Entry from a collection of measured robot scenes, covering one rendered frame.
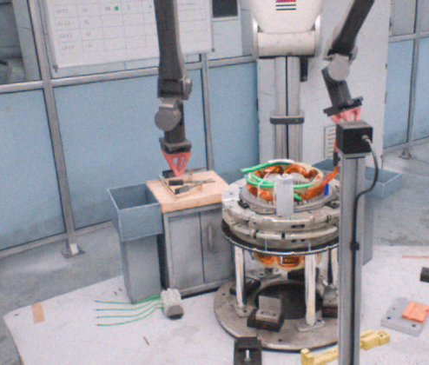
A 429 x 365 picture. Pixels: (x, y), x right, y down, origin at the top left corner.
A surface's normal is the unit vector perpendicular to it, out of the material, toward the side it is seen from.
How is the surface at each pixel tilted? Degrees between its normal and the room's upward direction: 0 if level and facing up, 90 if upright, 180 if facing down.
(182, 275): 90
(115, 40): 90
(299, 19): 90
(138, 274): 90
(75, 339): 0
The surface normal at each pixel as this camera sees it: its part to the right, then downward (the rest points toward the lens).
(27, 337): -0.04, -0.94
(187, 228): 0.37, 0.29
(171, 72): -0.09, 0.72
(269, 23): -0.07, 0.33
